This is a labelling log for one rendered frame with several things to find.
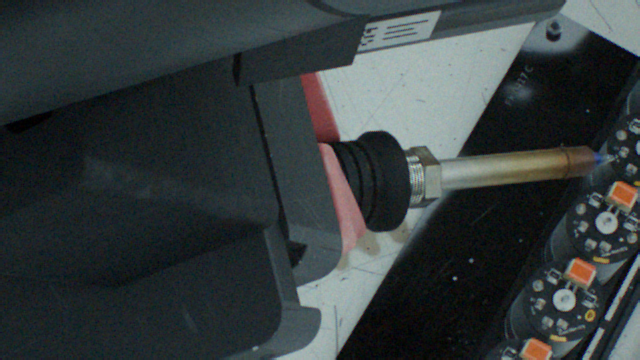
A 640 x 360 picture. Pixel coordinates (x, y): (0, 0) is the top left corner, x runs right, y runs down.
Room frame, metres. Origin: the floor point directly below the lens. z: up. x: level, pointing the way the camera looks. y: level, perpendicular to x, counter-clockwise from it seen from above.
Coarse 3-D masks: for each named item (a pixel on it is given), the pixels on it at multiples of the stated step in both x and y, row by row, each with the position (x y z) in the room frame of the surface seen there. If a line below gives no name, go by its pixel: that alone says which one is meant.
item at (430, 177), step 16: (416, 160) 0.10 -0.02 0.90; (432, 160) 0.10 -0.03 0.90; (448, 160) 0.10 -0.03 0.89; (464, 160) 0.10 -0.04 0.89; (480, 160) 0.10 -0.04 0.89; (496, 160) 0.11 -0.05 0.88; (512, 160) 0.11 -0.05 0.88; (528, 160) 0.11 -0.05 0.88; (544, 160) 0.11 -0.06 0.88; (560, 160) 0.11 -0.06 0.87; (576, 160) 0.11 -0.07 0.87; (592, 160) 0.11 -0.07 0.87; (416, 176) 0.10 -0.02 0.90; (432, 176) 0.10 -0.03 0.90; (448, 176) 0.10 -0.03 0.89; (464, 176) 0.10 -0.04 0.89; (480, 176) 0.10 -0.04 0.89; (496, 176) 0.10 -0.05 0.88; (512, 176) 0.10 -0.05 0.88; (528, 176) 0.10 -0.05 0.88; (544, 176) 0.10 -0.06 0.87; (560, 176) 0.10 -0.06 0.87; (576, 176) 0.11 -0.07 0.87; (416, 192) 0.09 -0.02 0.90; (432, 192) 0.09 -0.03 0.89; (416, 208) 0.09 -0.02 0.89
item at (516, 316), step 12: (516, 300) 0.09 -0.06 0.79; (552, 300) 0.08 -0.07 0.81; (576, 300) 0.08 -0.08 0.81; (516, 312) 0.08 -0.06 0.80; (564, 312) 0.08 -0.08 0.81; (504, 324) 0.09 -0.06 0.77; (516, 324) 0.08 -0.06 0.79; (528, 324) 0.08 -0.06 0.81; (516, 336) 0.08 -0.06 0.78; (528, 336) 0.08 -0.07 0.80; (540, 336) 0.07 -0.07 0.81; (552, 348) 0.07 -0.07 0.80; (564, 348) 0.07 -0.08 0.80
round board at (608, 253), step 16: (592, 192) 0.12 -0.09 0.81; (608, 192) 0.12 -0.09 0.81; (592, 208) 0.11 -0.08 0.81; (608, 208) 0.11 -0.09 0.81; (576, 224) 0.11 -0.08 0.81; (592, 224) 0.11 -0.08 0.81; (624, 224) 0.11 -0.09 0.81; (576, 240) 0.10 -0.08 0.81; (592, 240) 0.10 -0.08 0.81; (608, 240) 0.10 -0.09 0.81; (624, 240) 0.10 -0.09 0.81; (592, 256) 0.10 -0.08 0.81; (608, 256) 0.10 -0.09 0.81; (624, 256) 0.10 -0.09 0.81
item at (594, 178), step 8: (600, 152) 0.14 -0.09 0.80; (600, 168) 0.13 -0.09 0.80; (608, 168) 0.13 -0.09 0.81; (584, 176) 0.14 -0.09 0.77; (592, 176) 0.13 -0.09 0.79; (600, 176) 0.13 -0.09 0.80; (608, 176) 0.13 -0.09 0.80; (616, 176) 0.12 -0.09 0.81; (584, 184) 0.13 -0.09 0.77; (592, 184) 0.13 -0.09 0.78; (608, 184) 0.13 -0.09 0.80
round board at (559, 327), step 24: (552, 264) 0.10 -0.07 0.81; (528, 288) 0.09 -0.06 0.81; (552, 288) 0.09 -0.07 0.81; (600, 288) 0.09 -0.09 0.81; (528, 312) 0.08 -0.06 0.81; (552, 312) 0.08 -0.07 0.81; (576, 312) 0.08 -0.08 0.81; (600, 312) 0.08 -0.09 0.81; (552, 336) 0.07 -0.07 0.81; (576, 336) 0.07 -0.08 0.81
